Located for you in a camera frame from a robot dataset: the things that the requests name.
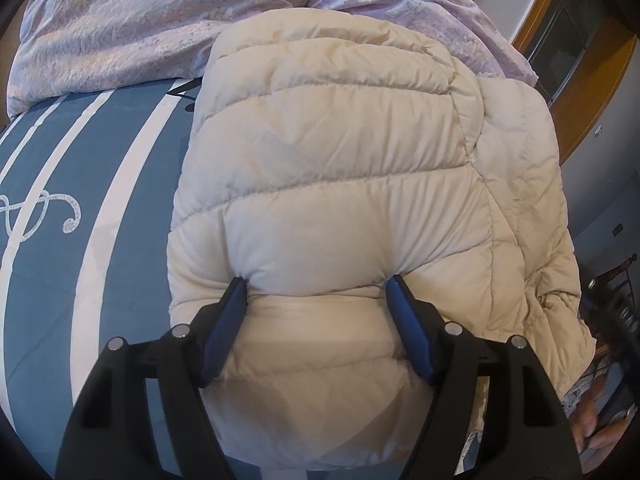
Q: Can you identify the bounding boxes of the person's right hand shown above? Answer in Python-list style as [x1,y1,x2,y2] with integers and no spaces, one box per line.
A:
[571,385,621,462]

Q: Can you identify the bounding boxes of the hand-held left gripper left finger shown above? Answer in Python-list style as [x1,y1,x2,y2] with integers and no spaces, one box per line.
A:
[55,277,249,480]

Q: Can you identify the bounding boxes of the wooden window frame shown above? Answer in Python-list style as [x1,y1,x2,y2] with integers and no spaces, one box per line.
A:
[510,0,640,163]

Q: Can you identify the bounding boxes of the cream puffer jacket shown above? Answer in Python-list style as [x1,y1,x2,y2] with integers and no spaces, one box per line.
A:
[167,8,599,480]

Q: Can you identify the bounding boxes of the blue white striped bed sheet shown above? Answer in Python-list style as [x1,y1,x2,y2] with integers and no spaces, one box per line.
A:
[0,77,321,480]

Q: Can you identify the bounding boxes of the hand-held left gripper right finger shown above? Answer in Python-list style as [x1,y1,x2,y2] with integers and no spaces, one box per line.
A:
[386,274,584,480]

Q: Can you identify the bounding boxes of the lilac floral duvet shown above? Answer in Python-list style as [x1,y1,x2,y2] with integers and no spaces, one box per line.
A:
[7,0,541,117]

